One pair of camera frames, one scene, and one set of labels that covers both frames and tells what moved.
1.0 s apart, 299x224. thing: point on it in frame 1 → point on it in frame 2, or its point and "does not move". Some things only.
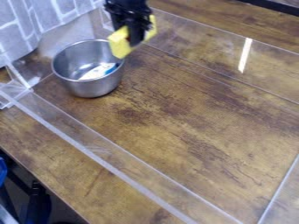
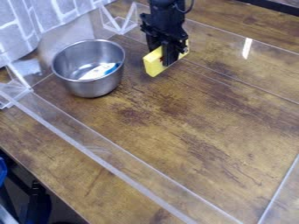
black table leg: (40, 205) does not move
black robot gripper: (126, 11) → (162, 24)
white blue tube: (98, 70) does not move
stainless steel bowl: (88, 67) does not move
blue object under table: (4, 171) does not move
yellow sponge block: (118, 43) → (153, 61)
